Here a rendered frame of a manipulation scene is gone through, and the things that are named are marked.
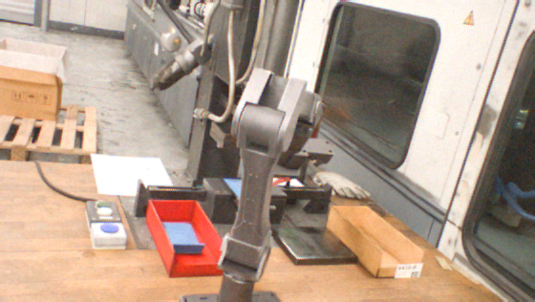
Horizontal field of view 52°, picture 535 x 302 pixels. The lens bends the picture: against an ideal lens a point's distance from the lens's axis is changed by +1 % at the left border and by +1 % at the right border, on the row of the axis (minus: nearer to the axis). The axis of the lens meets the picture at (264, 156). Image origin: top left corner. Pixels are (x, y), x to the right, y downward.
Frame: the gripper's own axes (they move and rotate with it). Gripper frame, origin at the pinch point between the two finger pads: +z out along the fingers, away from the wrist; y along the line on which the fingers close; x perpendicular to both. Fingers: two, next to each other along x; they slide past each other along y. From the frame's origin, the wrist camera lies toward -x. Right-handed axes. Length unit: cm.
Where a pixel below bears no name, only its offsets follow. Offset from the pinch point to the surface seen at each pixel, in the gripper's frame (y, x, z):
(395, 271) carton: -23.2, -29.2, 1.6
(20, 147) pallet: 186, 52, 222
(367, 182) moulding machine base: 31, -62, 36
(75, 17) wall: 757, -20, 548
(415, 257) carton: -20.0, -35.3, 0.3
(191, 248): -14.3, 18.2, 7.4
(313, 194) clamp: 8.0, -22.6, 15.1
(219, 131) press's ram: 13.6, 10.2, -0.7
